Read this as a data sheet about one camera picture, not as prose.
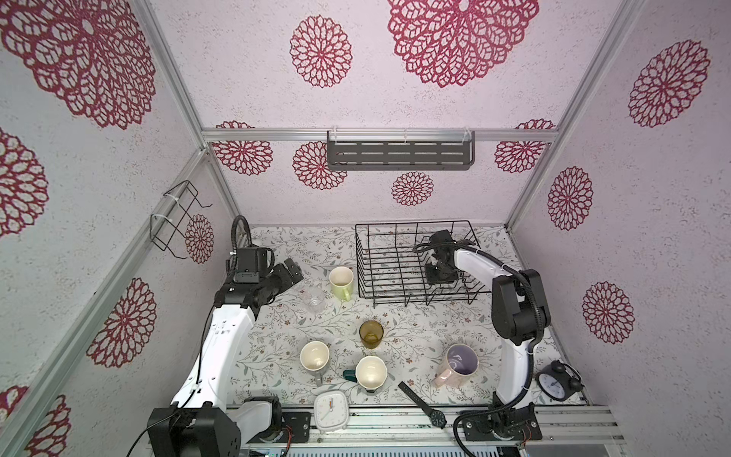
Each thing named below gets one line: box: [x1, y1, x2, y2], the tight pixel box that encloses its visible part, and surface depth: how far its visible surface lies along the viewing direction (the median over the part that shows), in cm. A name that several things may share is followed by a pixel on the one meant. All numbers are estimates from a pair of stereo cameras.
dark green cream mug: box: [342, 355, 388, 394], surface depth 76 cm
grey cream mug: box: [298, 339, 331, 387], surface depth 80 cm
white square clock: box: [313, 390, 350, 434], surface depth 76 cm
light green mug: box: [328, 265, 355, 302], surface depth 94 cm
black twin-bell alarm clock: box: [534, 359, 586, 402], surface depth 77 cm
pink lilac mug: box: [434, 342, 480, 389], surface depth 78 cm
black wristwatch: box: [397, 380, 448, 430], surface depth 78 cm
